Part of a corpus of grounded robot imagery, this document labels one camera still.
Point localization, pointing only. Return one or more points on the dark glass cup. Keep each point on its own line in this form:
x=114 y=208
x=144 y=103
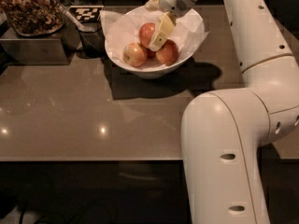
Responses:
x=92 y=39

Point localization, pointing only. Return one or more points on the black white marker tag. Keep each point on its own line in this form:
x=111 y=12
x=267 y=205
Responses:
x=86 y=13

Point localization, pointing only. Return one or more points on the left red-yellow apple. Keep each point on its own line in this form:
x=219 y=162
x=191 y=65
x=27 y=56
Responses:
x=135 y=54

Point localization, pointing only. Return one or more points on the red apple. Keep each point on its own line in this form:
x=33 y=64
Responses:
x=145 y=34
x=168 y=53

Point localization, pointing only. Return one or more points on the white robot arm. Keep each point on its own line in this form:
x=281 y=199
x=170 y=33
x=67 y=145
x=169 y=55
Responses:
x=222 y=130

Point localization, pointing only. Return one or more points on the metal scoop handle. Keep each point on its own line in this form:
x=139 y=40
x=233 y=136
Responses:
x=71 y=17

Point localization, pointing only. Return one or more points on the white paper liner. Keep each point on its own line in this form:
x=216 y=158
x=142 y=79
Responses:
x=189 y=34

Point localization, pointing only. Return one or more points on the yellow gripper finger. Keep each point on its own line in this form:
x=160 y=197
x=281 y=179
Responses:
x=152 y=5
x=164 y=27

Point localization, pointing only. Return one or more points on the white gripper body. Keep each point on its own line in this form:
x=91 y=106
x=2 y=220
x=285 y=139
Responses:
x=176 y=7

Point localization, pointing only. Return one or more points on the white bowl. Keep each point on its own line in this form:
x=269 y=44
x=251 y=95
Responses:
x=151 y=68

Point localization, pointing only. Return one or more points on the steel box stand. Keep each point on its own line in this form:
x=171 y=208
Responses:
x=54 y=49

